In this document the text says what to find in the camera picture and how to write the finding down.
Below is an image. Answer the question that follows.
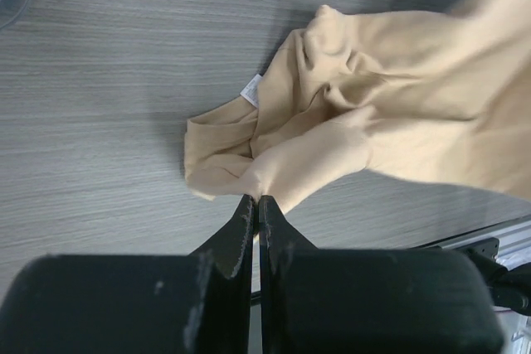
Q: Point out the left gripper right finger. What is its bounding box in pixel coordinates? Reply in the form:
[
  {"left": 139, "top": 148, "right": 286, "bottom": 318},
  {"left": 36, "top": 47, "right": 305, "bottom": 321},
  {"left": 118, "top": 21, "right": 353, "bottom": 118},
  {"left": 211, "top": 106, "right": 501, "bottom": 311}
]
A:
[{"left": 257, "top": 196, "right": 504, "bottom": 353}]

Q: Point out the aluminium front rail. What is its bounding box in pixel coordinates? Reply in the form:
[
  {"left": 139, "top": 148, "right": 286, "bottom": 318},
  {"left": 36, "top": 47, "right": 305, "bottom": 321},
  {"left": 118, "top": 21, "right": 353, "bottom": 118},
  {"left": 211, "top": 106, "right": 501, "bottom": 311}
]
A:
[{"left": 420, "top": 215, "right": 530, "bottom": 256}]

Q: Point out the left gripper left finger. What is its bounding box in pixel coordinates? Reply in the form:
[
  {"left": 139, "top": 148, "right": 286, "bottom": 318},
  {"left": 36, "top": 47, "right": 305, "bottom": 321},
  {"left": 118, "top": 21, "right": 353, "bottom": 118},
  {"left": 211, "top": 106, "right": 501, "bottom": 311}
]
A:
[{"left": 1, "top": 196, "right": 254, "bottom": 353}]

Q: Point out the beige t shirt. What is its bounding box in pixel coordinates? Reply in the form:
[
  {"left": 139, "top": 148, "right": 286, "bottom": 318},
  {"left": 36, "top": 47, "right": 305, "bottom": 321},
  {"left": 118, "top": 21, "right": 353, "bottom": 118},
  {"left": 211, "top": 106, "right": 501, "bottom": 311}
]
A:
[{"left": 184, "top": 0, "right": 530, "bottom": 211}]

